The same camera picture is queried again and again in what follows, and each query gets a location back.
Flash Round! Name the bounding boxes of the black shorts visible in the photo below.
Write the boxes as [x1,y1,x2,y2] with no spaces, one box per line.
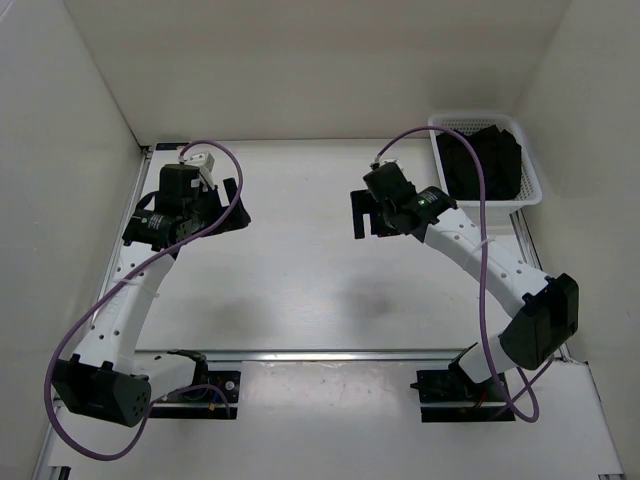
[436,125,522,201]

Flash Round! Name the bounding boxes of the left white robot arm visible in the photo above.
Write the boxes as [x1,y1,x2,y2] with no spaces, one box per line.
[51,153,251,427]

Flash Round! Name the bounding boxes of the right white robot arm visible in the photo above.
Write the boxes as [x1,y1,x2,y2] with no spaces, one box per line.
[350,162,579,400]

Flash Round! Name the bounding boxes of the small dark label sticker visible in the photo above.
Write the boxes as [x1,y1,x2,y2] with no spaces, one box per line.
[154,142,187,151]

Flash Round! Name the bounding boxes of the white plastic basket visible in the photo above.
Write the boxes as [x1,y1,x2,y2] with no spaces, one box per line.
[428,112,542,226]

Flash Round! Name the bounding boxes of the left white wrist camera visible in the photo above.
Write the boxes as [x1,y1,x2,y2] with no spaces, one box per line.
[178,152,217,191]

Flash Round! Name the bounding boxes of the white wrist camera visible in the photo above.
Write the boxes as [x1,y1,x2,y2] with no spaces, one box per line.
[178,152,217,191]
[370,158,403,170]

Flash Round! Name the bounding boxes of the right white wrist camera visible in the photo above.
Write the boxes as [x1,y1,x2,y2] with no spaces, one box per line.
[370,158,403,170]

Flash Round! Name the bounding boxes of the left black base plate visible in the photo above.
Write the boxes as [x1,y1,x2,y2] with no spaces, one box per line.
[150,370,241,420]

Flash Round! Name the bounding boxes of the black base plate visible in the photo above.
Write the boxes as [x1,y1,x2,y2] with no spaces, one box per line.
[150,370,241,420]
[410,370,515,424]

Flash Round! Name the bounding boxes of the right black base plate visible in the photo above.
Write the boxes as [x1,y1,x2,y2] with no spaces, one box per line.
[410,370,515,424]

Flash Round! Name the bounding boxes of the aluminium frame rail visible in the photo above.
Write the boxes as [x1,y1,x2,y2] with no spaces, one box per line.
[39,140,623,479]

